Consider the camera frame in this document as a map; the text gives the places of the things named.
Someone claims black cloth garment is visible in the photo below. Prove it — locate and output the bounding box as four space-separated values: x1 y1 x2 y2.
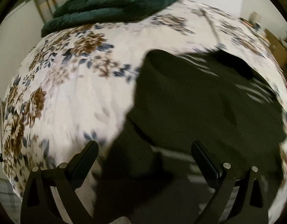
93 50 286 223

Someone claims floral white bed blanket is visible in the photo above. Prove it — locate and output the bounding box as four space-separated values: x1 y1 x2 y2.
2 0 287 223

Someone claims dark green pillow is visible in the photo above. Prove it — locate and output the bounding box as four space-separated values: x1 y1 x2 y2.
41 0 176 37

